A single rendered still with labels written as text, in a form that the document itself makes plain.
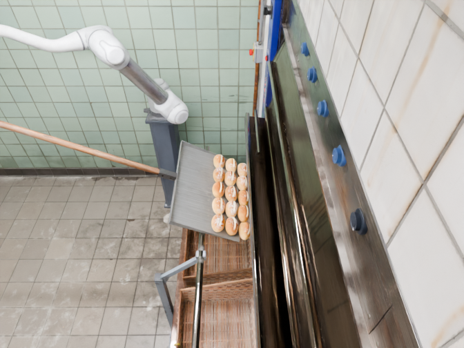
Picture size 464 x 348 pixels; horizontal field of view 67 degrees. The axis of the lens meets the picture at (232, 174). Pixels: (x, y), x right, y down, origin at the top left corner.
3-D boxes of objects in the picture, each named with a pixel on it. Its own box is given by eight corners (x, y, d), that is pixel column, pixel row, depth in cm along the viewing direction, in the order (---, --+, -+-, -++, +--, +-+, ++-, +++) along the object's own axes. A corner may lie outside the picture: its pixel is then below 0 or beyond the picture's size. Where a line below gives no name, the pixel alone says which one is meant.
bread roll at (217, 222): (221, 235, 167) (226, 229, 164) (209, 230, 166) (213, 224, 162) (223, 218, 174) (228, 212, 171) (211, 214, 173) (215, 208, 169)
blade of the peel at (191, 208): (168, 224, 158) (170, 220, 157) (179, 143, 196) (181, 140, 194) (239, 242, 170) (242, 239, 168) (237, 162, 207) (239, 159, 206)
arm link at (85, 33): (72, 25, 186) (82, 34, 178) (105, 16, 193) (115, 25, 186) (80, 48, 195) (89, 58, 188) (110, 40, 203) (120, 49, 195)
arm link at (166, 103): (180, 100, 246) (197, 115, 234) (164, 117, 246) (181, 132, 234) (101, 21, 181) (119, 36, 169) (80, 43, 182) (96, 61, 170)
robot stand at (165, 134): (168, 190, 336) (150, 104, 263) (189, 192, 335) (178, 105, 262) (163, 208, 322) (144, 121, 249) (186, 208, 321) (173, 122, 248)
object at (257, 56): (263, 55, 232) (264, 41, 225) (264, 63, 225) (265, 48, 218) (252, 55, 232) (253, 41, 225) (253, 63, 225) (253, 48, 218)
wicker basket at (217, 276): (258, 214, 245) (261, 188, 225) (265, 291, 206) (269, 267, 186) (189, 215, 245) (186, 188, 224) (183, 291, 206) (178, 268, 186)
